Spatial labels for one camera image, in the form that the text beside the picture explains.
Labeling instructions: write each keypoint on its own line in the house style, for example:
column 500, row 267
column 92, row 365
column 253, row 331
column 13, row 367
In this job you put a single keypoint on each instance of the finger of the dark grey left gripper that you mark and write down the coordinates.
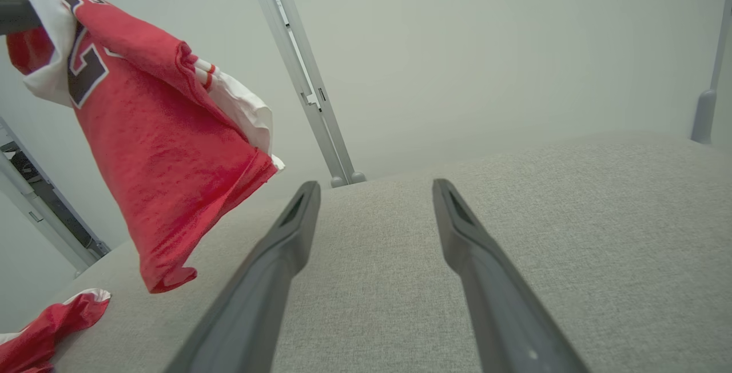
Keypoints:
column 17, row 16

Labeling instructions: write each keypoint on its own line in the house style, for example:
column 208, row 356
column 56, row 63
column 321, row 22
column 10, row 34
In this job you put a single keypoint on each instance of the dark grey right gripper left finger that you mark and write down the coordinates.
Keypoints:
column 257, row 293

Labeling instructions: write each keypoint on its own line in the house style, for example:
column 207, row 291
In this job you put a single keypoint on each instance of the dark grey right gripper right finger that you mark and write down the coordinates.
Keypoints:
column 497, row 304

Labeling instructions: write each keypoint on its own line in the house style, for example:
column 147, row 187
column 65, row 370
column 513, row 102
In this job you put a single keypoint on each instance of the red white basketball jersey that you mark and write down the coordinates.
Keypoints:
column 166, row 155

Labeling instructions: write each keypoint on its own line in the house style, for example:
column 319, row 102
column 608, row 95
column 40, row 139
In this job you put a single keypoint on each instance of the red shorts with white stripe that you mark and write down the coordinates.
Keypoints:
column 40, row 333

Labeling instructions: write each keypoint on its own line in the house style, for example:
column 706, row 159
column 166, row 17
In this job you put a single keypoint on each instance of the grey frame with dark slot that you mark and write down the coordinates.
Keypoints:
column 40, row 207

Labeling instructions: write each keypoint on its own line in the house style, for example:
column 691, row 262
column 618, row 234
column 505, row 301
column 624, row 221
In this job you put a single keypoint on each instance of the grey double partition post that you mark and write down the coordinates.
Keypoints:
column 303, row 75

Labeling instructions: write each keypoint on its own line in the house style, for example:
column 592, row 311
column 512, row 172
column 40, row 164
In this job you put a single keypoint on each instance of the grey single partition post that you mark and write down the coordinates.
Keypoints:
column 706, row 115

